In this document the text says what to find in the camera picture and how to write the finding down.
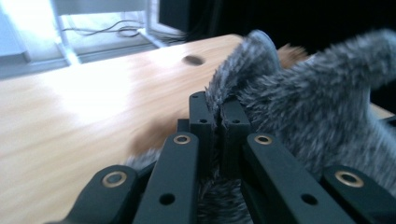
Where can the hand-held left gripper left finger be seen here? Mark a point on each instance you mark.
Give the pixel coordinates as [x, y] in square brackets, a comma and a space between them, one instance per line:
[202, 124]

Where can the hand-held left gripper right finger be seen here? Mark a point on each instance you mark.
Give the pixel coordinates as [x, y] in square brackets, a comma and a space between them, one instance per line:
[233, 130]

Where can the grey fuzzy cloth garment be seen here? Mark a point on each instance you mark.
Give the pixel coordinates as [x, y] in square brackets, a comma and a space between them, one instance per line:
[311, 109]

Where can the brown teddy bear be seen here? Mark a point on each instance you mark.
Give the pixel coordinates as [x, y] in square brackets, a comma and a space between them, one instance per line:
[291, 54]

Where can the black computer tower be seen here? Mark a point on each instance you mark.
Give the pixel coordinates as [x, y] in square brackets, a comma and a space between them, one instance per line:
[174, 14]

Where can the white desk frame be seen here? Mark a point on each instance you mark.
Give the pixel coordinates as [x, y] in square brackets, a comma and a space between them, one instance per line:
[67, 46]

